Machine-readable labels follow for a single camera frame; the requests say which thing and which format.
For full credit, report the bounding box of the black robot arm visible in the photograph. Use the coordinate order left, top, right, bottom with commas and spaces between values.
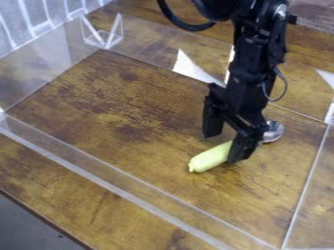
193, 0, 291, 163

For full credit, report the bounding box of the clear acrylic enclosure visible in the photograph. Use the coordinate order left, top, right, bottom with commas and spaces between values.
0, 0, 334, 250

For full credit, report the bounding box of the green handled metal spoon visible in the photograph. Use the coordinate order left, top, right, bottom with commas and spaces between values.
188, 121, 284, 173

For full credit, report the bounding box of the black cable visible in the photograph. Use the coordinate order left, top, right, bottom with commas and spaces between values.
154, 0, 216, 33

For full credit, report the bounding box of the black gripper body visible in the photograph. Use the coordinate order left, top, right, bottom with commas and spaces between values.
204, 69, 276, 134

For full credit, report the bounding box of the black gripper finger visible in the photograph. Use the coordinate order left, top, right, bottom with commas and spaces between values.
201, 104, 224, 138
226, 132, 263, 163

